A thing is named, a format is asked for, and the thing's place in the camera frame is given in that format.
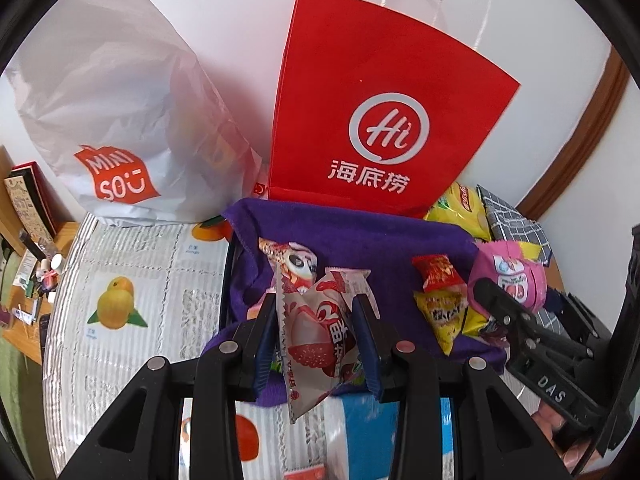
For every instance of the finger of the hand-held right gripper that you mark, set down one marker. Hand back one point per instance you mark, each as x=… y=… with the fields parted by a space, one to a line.
x=575 y=315
x=500 y=305

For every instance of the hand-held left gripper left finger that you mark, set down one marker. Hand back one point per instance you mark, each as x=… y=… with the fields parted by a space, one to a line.
x=265 y=350

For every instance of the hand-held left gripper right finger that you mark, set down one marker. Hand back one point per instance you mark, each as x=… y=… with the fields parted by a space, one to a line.
x=367 y=350

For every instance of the pink snack pouch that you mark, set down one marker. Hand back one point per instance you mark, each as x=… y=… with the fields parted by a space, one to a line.
x=510 y=275

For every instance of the white red lychee snack packet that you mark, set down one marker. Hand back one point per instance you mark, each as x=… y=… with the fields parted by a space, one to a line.
x=315 y=340

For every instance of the purple towel lined tray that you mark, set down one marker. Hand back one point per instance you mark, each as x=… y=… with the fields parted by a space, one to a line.
x=375 y=240

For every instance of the person's right hand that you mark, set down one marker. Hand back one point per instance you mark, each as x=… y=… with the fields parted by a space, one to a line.
x=555 y=420

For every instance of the yellow purple snack packet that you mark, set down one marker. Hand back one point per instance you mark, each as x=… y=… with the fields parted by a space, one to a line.
x=480 y=327

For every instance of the blue tissue pack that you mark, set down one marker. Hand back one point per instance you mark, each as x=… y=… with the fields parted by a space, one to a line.
x=370 y=425

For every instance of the dark checked cloth bag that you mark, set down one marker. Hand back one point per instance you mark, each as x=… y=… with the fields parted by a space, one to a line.
x=515 y=225

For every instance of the pink cartoon snack packet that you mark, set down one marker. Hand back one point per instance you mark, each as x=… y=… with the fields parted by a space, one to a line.
x=295 y=265

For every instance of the yellow chip bag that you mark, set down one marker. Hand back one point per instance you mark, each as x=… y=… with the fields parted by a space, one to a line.
x=457 y=210

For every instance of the pale pink snack packet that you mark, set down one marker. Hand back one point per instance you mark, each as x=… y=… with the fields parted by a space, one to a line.
x=305 y=472

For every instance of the fruit printed table cover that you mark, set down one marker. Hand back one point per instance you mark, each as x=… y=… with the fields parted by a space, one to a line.
x=150 y=285

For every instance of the red paper bag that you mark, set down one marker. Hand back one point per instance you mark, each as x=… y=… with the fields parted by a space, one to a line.
x=380 y=110

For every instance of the wooden side desk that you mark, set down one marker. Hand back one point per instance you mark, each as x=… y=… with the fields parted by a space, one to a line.
x=30 y=332

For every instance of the green cloth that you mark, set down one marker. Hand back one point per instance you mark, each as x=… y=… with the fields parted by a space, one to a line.
x=12 y=390

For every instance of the white plastic shopping bag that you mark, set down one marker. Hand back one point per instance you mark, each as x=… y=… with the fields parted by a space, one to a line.
x=125 y=110

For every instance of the patterned book with red cover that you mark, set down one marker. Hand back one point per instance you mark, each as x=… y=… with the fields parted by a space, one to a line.
x=25 y=200

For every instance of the brown wooden door frame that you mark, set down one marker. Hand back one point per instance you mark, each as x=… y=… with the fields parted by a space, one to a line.
x=580 y=135

